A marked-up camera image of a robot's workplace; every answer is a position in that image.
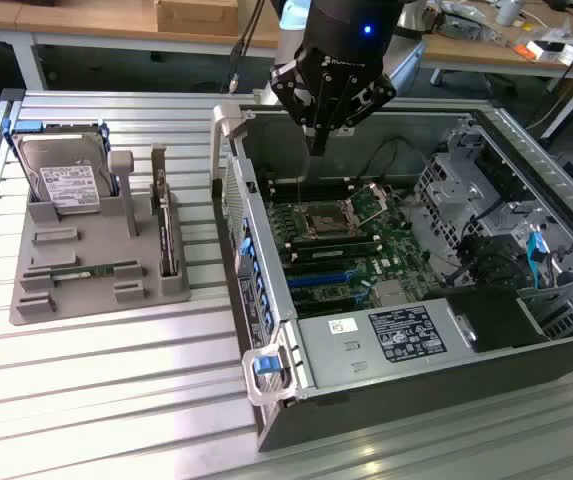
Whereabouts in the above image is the green motherboard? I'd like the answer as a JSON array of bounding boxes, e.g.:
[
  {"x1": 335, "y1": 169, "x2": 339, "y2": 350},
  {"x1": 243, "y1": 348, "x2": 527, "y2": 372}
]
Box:
[{"x1": 260, "y1": 174, "x2": 442, "y2": 321}]

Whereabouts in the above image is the grey cup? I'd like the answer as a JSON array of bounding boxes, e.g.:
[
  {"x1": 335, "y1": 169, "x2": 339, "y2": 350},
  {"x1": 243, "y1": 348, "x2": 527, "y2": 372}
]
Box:
[{"x1": 495, "y1": 0, "x2": 527, "y2": 26}]

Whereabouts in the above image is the black RAM slot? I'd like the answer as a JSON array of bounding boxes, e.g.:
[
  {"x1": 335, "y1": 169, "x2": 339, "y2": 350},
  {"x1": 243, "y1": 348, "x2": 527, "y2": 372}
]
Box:
[
  {"x1": 268, "y1": 188, "x2": 351, "y2": 203},
  {"x1": 267, "y1": 179, "x2": 312, "y2": 194}
]

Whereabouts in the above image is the installed black RAM stick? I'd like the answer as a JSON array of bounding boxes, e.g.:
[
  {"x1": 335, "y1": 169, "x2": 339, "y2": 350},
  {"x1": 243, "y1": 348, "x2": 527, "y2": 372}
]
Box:
[{"x1": 290, "y1": 239, "x2": 382, "y2": 262}]

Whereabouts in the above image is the pile of electronic parts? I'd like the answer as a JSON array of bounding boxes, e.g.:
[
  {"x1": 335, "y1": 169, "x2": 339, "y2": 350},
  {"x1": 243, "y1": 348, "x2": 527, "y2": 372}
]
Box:
[{"x1": 440, "y1": 0, "x2": 505, "y2": 44}]

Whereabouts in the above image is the metal disk bay cage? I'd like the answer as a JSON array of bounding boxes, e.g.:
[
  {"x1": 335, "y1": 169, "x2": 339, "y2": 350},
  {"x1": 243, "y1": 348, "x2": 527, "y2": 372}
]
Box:
[{"x1": 413, "y1": 149, "x2": 500, "y2": 241}]

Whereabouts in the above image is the hard disk with blue bracket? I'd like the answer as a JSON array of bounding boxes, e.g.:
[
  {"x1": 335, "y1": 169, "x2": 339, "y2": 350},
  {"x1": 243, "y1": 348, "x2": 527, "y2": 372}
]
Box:
[{"x1": 3, "y1": 118, "x2": 120, "y2": 217}]

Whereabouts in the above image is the blue expansion slot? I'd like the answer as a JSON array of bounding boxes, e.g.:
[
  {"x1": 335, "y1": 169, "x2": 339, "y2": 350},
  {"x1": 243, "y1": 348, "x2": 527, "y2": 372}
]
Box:
[{"x1": 285, "y1": 272, "x2": 358, "y2": 289}]

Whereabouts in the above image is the grey power supply unit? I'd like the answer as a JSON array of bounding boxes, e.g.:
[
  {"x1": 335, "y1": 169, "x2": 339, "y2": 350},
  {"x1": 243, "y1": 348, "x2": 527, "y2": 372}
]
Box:
[{"x1": 295, "y1": 299, "x2": 480, "y2": 391}]

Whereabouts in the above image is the blue flat wire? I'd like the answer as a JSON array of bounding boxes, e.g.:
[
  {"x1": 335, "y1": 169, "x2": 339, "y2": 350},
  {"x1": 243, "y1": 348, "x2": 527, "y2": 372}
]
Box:
[{"x1": 525, "y1": 230, "x2": 550, "y2": 291}]

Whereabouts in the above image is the grey case corner bracket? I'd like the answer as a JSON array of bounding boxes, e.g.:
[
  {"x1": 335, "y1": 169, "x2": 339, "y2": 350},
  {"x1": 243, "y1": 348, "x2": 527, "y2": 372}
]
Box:
[
  {"x1": 241, "y1": 347, "x2": 298, "y2": 404},
  {"x1": 209, "y1": 103, "x2": 258, "y2": 187}
]

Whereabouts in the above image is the grey parts rack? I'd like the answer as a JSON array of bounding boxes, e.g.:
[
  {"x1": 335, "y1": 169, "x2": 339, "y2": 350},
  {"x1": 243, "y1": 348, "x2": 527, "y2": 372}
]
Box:
[{"x1": 8, "y1": 149, "x2": 192, "y2": 326}]

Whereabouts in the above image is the blue case latch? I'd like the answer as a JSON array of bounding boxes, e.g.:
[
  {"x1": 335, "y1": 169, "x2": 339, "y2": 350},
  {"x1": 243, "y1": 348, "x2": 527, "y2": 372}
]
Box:
[{"x1": 250, "y1": 353, "x2": 277, "y2": 377}]

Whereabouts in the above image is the black wire loop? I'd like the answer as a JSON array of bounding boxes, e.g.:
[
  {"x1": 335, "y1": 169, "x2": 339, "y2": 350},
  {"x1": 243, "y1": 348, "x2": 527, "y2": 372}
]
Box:
[{"x1": 364, "y1": 137, "x2": 427, "y2": 182}]

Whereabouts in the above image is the black graphics card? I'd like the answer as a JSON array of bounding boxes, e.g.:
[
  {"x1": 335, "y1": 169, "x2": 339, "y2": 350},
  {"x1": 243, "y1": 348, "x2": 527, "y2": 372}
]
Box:
[{"x1": 149, "y1": 143, "x2": 176, "y2": 279}]

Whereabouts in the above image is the silver chipset heat sink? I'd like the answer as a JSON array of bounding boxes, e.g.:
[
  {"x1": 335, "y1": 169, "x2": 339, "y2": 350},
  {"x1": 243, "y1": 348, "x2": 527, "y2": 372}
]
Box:
[{"x1": 371, "y1": 279, "x2": 415, "y2": 307}]

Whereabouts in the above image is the wooden desk white frame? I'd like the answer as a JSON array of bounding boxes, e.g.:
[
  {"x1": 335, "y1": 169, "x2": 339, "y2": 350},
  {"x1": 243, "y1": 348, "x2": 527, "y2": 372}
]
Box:
[
  {"x1": 415, "y1": 0, "x2": 573, "y2": 140},
  {"x1": 0, "y1": 0, "x2": 282, "y2": 91}
]

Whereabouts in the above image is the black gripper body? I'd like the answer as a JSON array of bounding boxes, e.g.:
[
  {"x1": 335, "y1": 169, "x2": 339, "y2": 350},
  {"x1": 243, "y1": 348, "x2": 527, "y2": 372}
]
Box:
[{"x1": 295, "y1": 0, "x2": 398, "y2": 120}]

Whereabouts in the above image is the brown cardboard box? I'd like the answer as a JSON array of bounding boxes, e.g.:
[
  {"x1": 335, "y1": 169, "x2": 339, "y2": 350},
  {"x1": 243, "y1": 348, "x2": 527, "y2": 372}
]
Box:
[{"x1": 154, "y1": 0, "x2": 240, "y2": 36}]

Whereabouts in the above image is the metal socket cover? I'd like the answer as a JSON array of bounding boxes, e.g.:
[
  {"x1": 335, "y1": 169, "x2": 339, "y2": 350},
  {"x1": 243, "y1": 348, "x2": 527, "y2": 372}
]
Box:
[{"x1": 344, "y1": 182, "x2": 397, "y2": 221}]

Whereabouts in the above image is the hanging black cable with plug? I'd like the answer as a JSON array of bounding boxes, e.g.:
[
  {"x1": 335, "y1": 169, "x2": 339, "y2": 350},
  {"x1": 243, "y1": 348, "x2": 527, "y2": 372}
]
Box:
[{"x1": 226, "y1": 0, "x2": 268, "y2": 95}]

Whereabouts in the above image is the open black PC case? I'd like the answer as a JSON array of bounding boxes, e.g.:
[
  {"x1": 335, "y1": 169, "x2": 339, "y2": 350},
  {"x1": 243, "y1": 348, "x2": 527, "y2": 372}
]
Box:
[{"x1": 209, "y1": 102, "x2": 573, "y2": 454}]

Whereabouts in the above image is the loose green RAM stick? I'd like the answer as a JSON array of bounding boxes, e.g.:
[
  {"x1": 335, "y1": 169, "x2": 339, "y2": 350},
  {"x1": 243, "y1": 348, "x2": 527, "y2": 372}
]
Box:
[{"x1": 48, "y1": 264, "x2": 117, "y2": 280}]

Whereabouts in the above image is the orange and white box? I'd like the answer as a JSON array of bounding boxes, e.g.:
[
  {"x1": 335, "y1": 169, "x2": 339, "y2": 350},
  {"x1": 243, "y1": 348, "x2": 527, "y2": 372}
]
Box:
[{"x1": 513, "y1": 39, "x2": 567, "y2": 64}]

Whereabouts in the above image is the black expansion slot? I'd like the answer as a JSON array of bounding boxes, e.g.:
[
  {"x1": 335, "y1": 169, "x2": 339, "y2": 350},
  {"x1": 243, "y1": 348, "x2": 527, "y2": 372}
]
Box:
[{"x1": 293, "y1": 294, "x2": 356, "y2": 317}]

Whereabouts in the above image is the CPU socket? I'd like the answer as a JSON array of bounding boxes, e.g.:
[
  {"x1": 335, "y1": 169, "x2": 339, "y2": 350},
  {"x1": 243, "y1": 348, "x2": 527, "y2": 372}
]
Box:
[{"x1": 303, "y1": 199, "x2": 362, "y2": 239}]

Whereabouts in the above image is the black air shroud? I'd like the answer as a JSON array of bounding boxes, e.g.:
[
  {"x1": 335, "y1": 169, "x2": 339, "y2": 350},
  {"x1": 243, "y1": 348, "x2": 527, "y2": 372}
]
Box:
[{"x1": 423, "y1": 287, "x2": 550, "y2": 354}]

